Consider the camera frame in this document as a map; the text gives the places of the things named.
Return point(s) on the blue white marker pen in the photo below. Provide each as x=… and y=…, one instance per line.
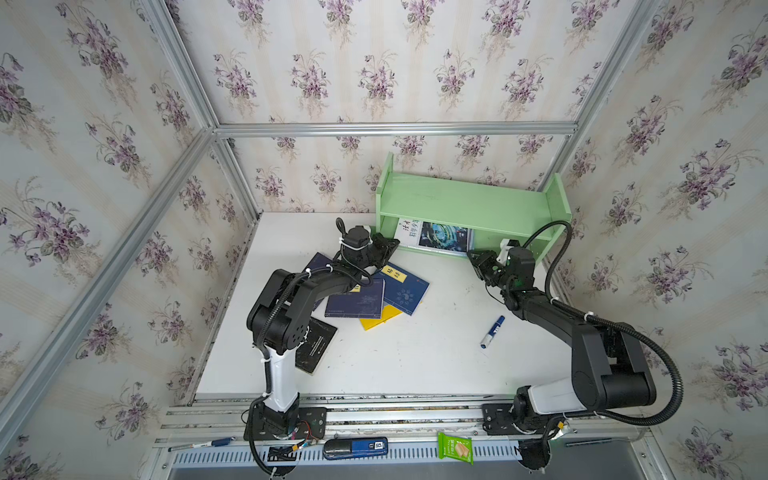
x=490, y=335

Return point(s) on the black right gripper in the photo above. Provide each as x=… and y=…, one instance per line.
x=486, y=267

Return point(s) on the yellow cartoon cover book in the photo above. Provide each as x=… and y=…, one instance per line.
x=388, y=312

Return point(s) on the blue book yellow label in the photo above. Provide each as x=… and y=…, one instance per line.
x=402, y=289

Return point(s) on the green snack packet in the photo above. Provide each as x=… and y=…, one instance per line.
x=455, y=448

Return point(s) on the blue pen on rail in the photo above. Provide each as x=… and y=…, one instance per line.
x=211, y=443

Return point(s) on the blue black handheld device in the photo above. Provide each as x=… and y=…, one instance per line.
x=354, y=448

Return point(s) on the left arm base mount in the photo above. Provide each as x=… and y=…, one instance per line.
x=308, y=423

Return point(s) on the black cover book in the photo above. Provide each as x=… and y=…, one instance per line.
x=315, y=343

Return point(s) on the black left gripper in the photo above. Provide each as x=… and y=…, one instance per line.
x=380, y=248

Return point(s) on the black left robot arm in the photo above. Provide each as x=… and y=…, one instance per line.
x=279, y=319

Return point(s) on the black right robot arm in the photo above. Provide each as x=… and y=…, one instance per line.
x=608, y=369

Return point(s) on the sci-fi cover magazine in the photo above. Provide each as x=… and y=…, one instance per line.
x=429, y=237

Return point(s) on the green wooden bookshelf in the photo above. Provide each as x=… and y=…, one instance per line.
x=492, y=213

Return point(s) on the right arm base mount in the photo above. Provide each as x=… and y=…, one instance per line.
x=512, y=419

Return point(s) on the dark blue book under arm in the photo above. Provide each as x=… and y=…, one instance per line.
x=321, y=271

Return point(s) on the dark blue thick book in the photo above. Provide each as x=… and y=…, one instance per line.
x=361, y=302

